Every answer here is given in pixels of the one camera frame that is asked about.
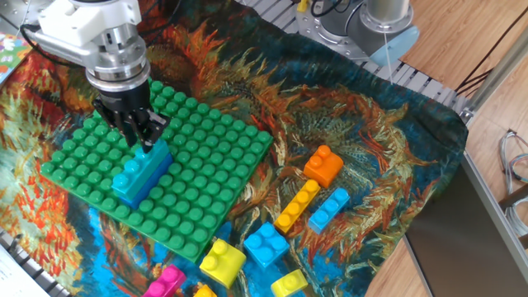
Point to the yellow clip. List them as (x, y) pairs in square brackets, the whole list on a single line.
[(302, 5)]

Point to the painted sunflower pattern cloth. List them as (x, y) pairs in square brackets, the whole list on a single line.
[(350, 103)]

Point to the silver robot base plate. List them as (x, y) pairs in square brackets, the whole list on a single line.
[(309, 31)]

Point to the light blue square brick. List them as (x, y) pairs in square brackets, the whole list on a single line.
[(266, 247)]

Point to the white paper sheet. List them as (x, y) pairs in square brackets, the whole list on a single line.
[(12, 276)]

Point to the light blue three-stud brick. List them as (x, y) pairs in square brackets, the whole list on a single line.
[(328, 212)]

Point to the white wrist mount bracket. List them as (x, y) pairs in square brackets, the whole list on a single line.
[(82, 22)]

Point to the orange two-stud block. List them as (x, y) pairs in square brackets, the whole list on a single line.
[(326, 169)]

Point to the green studded baseplate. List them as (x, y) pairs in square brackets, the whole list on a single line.
[(206, 165)]

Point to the aluminium frame post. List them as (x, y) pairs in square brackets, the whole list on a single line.
[(495, 70)]

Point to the long orange-yellow brick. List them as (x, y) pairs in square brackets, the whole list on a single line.
[(205, 293)]

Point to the small yellow single-stud brick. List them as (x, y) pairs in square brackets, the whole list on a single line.
[(288, 284)]

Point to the yellow two-stud block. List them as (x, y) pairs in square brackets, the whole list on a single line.
[(224, 264)]

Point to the brown wooden bar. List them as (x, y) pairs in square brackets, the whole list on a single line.
[(515, 200)]

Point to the teal four-stud brick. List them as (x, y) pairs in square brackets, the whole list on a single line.
[(138, 173)]

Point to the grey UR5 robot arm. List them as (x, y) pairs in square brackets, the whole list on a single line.
[(359, 24)]

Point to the small yellow-orange four-stud brick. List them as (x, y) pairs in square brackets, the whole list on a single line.
[(295, 208)]

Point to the silver perforated metal plate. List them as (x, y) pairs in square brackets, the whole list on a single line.
[(20, 10)]

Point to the colourful printed paper sheet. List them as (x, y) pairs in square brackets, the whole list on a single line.
[(12, 51)]

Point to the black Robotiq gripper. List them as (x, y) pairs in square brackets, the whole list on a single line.
[(123, 103)]

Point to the magenta three-stud brick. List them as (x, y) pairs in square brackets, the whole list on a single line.
[(167, 284)]

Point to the dark grey framed panel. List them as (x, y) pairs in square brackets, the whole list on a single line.
[(462, 239)]

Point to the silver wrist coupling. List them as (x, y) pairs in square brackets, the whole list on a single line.
[(117, 62)]

